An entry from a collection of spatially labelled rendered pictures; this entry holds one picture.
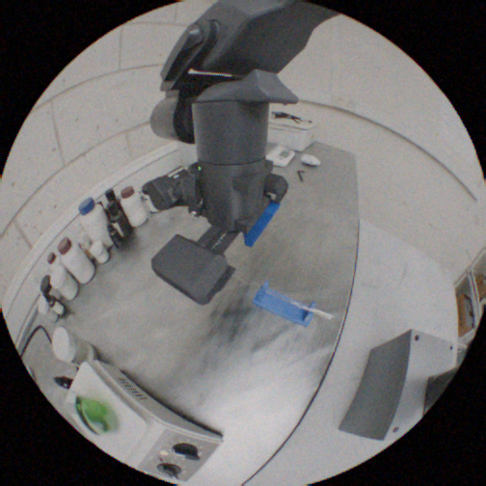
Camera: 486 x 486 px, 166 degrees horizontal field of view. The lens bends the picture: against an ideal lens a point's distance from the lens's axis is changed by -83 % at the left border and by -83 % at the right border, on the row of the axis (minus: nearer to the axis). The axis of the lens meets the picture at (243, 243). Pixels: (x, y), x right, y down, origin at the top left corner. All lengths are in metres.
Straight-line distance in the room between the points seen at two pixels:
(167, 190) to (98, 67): 0.54
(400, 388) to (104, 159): 0.77
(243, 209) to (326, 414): 0.30
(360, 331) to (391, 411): 0.18
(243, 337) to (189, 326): 0.09
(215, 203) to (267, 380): 0.24
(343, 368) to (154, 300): 0.34
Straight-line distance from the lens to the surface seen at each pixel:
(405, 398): 0.26
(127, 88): 0.65
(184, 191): 0.17
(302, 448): 0.32
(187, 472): 0.31
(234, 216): 0.15
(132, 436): 0.25
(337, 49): 1.36
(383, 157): 1.33
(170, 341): 0.30
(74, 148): 0.58
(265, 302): 0.29
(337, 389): 0.31
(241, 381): 0.28
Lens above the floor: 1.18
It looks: 47 degrees down
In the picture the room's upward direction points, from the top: straight up
